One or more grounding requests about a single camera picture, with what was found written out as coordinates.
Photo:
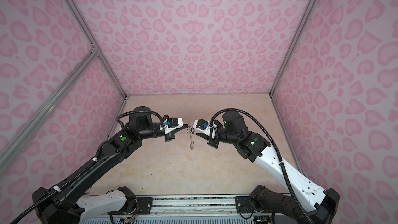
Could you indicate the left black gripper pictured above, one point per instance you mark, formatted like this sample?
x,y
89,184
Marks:
x,y
170,137

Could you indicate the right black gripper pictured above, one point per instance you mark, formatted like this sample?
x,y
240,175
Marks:
x,y
211,141

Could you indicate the metal key holder plate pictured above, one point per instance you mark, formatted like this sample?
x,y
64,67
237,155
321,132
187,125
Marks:
x,y
191,133

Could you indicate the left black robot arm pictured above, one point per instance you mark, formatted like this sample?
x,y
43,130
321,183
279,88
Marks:
x,y
63,203

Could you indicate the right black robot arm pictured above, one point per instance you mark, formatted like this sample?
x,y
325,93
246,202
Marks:
x,y
306,202

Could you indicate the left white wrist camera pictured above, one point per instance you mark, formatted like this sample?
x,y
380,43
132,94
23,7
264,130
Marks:
x,y
171,124

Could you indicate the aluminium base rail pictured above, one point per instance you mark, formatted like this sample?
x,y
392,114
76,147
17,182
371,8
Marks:
x,y
192,209

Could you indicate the aluminium frame strut diagonal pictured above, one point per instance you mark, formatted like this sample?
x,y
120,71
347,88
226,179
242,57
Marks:
x,y
19,142

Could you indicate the left corner aluminium post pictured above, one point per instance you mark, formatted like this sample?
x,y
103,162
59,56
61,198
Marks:
x,y
84,27

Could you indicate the corner aluminium post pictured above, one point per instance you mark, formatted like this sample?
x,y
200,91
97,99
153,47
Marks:
x,y
84,27
304,19

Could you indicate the right corner aluminium post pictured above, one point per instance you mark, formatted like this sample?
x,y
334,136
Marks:
x,y
304,19

